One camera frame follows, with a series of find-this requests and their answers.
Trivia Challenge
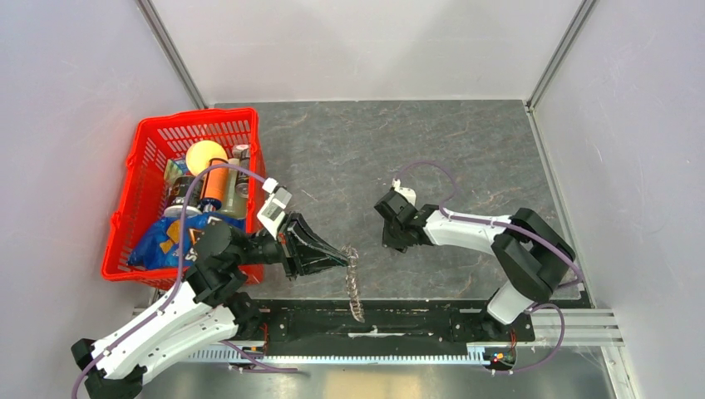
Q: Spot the clear green bottle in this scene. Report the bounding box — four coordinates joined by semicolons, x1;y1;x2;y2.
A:
219;144;250;219

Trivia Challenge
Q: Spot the red plastic basket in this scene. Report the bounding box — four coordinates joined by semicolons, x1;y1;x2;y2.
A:
101;107;266;290

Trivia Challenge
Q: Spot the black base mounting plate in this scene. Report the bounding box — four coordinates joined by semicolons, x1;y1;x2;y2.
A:
232;298;535;357

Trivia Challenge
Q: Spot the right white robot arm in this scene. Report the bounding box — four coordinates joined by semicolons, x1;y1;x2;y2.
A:
374;189;582;340

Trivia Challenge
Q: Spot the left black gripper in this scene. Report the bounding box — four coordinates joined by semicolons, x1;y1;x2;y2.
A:
232;210;352;280

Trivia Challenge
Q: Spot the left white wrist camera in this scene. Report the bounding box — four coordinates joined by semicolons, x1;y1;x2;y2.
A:
257;178;292;238

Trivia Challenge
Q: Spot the blue Doritos chip bag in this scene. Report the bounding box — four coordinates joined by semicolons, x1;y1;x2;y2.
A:
127;212;245;270

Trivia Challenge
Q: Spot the purple cable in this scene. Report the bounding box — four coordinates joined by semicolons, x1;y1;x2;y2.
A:
393;160;585;288
70;162;271;399

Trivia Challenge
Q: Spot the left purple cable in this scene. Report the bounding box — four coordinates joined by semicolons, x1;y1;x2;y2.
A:
70;162;271;399

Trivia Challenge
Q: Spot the black can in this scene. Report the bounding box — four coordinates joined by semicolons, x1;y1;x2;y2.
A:
163;175;203;218

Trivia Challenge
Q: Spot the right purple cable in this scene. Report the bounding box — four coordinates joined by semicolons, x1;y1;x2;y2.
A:
393;160;585;288

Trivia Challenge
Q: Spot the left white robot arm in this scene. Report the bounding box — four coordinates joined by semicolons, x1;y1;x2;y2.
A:
71;212;350;398

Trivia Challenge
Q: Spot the colourful small box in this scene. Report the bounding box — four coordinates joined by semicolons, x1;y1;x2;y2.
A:
163;157;189;182

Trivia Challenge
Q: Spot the yellow ball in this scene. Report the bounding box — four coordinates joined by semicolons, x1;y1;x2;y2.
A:
185;140;227;175

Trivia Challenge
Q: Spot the orange cylinder bottle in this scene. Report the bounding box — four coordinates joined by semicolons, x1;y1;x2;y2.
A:
200;168;229;212

